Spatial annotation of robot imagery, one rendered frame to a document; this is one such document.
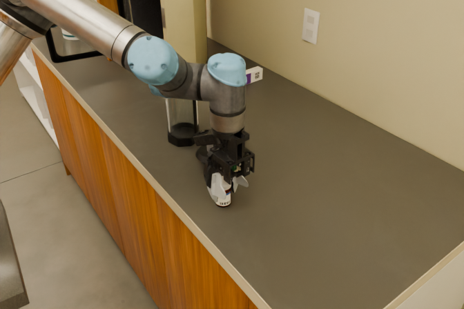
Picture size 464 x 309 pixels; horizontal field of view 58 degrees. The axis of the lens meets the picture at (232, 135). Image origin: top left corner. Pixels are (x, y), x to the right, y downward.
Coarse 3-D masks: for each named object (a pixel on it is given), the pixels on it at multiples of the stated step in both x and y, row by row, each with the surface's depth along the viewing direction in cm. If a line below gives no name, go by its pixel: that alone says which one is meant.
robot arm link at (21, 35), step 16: (0, 16) 89; (16, 16) 88; (32, 16) 90; (0, 32) 90; (16, 32) 90; (32, 32) 92; (0, 48) 90; (16, 48) 92; (0, 64) 91; (0, 80) 94
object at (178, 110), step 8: (168, 104) 117; (176, 104) 116; (184, 104) 116; (192, 104) 118; (168, 112) 119; (176, 112) 118; (184, 112) 118; (192, 112) 119; (168, 120) 121; (176, 120) 119; (184, 120) 119; (192, 120) 120; (168, 128) 123; (176, 128) 121; (184, 128) 120; (192, 128) 122; (176, 136) 122; (184, 136) 122; (192, 136) 123
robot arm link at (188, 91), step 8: (192, 64) 83; (200, 64) 83; (192, 72) 81; (200, 72) 81; (192, 80) 81; (200, 80) 81; (152, 88) 84; (184, 88) 80; (192, 88) 82; (160, 96) 86; (168, 96) 85; (176, 96) 83; (184, 96) 84; (192, 96) 83; (200, 96) 83
